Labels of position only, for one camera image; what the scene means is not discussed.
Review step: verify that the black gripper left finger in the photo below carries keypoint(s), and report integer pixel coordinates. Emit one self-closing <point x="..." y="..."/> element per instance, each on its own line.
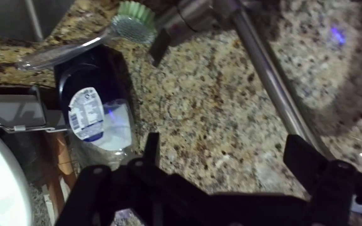
<point x="105" y="193"/>

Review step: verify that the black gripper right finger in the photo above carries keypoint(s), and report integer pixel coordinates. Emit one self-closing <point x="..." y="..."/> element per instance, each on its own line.
<point x="344" y="189"/>

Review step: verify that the steel gooseneck faucet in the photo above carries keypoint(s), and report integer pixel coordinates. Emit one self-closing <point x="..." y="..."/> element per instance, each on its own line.
<point x="264" y="71"/>

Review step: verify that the wooden spoon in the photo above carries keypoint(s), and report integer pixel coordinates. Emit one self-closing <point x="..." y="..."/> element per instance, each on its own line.
<point x="59" y="164"/>

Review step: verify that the large white plate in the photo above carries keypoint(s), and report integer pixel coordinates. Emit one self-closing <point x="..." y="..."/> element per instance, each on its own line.
<point x="0" y="184"/>

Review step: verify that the grey dish rack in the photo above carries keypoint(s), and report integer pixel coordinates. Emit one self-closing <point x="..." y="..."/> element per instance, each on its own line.
<point x="12" y="111"/>

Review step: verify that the dish brush green bristles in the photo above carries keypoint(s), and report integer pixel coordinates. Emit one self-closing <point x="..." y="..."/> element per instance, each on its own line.
<point x="132" y="26"/>

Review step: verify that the steel sink basin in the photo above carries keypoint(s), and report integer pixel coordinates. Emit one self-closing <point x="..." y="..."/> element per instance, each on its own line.
<point x="17" y="19"/>

